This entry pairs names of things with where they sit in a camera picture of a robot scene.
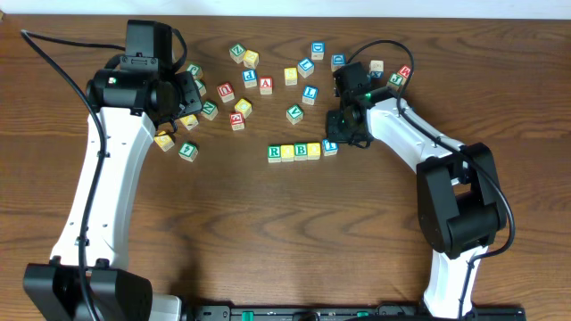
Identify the blue I block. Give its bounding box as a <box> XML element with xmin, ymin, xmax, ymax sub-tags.
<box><xmin>322</xmin><ymin>139</ymin><xmax>339</xmax><ymax>156</ymax></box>

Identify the green B block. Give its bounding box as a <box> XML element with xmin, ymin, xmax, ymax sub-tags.
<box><xmin>294</xmin><ymin>143</ymin><xmax>308</xmax><ymax>161</ymax></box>

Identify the yellow O block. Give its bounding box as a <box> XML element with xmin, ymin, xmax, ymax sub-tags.
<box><xmin>280</xmin><ymin>144</ymin><xmax>295</xmax><ymax>162</ymax></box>

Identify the green R block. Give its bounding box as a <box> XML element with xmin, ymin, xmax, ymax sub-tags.
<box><xmin>268</xmin><ymin>145</ymin><xmax>281</xmax><ymax>163</ymax></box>

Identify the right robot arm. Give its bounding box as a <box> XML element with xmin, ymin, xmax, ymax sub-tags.
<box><xmin>327</xmin><ymin>87</ymin><xmax>515</xmax><ymax>320</ymax></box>

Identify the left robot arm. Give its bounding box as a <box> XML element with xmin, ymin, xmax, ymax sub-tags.
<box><xmin>23</xmin><ymin>69</ymin><xmax>203</xmax><ymax>320</ymax></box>

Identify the yellow K block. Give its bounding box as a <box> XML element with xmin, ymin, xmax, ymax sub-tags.
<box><xmin>179</xmin><ymin>114</ymin><xmax>199</xmax><ymax>130</ymax></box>

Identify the green 7 block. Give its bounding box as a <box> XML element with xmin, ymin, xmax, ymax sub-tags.
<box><xmin>195</xmin><ymin>80</ymin><xmax>207</xmax><ymax>96</ymax></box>

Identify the green N block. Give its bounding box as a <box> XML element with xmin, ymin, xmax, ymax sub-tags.
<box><xmin>201</xmin><ymin>101</ymin><xmax>219</xmax><ymax>120</ymax></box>

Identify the green J block left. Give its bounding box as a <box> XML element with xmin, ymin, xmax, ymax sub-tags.
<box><xmin>186</xmin><ymin>63</ymin><xmax>203</xmax><ymax>80</ymax></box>

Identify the green j block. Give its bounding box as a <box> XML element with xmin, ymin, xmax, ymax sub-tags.
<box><xmin>386</xmin><ymin>73</ymin><xmax>406</xmax><ymax>92</ymax></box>
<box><xmin>186</xmin><ymin>63</ymin><xmax>203</xmax><ymax>80</ymax></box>

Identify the red U block left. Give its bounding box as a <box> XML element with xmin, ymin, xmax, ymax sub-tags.
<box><xmin>217</xmin><ymin>82</ymin><xmax>235</xmax><ymax>103</ymax></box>

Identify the blue L block lower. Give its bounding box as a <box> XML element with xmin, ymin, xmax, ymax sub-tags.
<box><xmin>302</xmin><ymin>86</ymin><xmax>319</xmax><ymax>105</ymax></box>

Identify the green V block centre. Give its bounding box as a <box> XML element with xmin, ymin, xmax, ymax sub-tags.
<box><xmin>286</xmin><ymin>104</ymin><xmax>304</xmax><ymax>125</ymax></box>

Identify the yellow G block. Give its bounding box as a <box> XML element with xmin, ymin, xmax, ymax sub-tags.
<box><xmin>153</xmin><ymin>131</ymin><xmax>175</xmax><ymax>152</ymax></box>

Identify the green 4 block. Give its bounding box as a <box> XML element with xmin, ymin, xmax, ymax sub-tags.
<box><xmin>178</xmin><ymin>143</ymin><xmax>198</xmax><ymax>162</ymax></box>

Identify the red E block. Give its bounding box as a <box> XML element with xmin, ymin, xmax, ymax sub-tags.
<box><xmin>229</xmin><ymin>112</ymin><xmax>245</xmax><ymax>131</ymax></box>

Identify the yellow C block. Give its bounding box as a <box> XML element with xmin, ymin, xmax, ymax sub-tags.
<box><xmin>235</xmin><ymin>98</ymin><xmax>252</xmax><ymax>119</ymax></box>

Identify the blue P block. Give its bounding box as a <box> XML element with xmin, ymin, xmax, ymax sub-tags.
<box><xmin>242</xmin><ymin>69</ymin><xmax>258</xmax><ymax>88</ymax></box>

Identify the green Z block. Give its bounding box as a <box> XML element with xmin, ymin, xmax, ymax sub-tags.
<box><xmin>229</xmin><ymin>43</ymin><xmax>246</xmax><ymax>63</ymax></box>

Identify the blue D block right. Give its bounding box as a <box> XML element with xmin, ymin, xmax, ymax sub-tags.
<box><xmin>331</xmin><ymin>53</ymin><xmax>346</xmax><ymax>72</ymax></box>

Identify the blue d block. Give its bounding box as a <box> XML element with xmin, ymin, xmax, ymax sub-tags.
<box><xmin>310</xmin><ymin>42</ymin><xmax>325</xmax><ymax>61</ymax></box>
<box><xmin>331</xmin><ymin>53</ymin><xmax>346</xmax><ymax>72</ymax></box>

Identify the yellow S block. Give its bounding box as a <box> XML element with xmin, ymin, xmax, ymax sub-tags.
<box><xmin>243</xmin><ymin>50</ymin><xmax>260</xmax><ymax>70</ymax></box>

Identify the white X block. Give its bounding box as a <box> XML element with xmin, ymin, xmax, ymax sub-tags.
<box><xmin>369</xmin><ymin>60</ymin><xmax>384</xmax><ymax>78</ymax></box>

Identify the green J block right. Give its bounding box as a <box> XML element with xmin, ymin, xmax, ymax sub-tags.
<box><xmin>386</xmin><ymin>73</ymin><xmax>406</xmax><ymax>92</ymax></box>

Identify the red A block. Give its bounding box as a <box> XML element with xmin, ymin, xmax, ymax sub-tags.
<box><xmin>259</xmin><ymin>77</ymin><xmax>273</xmax><ymax>95</ymax></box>

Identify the blue D block top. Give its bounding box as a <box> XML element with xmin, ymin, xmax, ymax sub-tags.
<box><xmin>310</xmin><ymin>42</ymin><xmax>325</xmax><ymax>61</ymax></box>

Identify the red M block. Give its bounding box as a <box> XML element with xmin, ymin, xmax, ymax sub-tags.
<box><xmin>397</xmin><ymin>65</ymin><xmax>412</xmax><ymax>80</ymax></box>

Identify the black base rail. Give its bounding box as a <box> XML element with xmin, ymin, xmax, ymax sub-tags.
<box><xmin>178</xmin><ymin>303</ymin><xmax>527</xmax><ymax>321</ymax></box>

